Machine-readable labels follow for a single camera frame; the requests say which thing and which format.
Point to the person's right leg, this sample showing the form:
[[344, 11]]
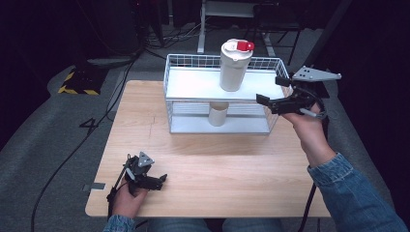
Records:
[[254, 226]]

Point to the yellow black striped stand base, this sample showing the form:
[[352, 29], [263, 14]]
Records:
[[82, 82]]

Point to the white paper cup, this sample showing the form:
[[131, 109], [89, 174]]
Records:
[[218, 114]]

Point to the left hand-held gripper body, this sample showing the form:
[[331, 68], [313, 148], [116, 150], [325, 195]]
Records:
[[138, 170]]

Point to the white desk frame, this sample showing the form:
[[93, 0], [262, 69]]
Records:
[[201, 32]]

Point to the person's right hand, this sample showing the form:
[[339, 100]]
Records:
[[309, 135]]

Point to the person's left hand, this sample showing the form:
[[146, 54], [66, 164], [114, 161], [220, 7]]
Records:
[[127, 201]]

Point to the white tumbler with red lid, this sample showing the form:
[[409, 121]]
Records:
[[233, 67]]

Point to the black chair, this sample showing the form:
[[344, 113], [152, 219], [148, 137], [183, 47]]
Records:
[[277, 19]]

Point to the black slanted stand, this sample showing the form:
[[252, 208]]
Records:
[[322, 38]]

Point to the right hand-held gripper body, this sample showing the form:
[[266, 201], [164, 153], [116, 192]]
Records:
[[303, 93]]

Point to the grey tape strip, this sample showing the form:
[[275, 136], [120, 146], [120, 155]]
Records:
[[96, 186]]

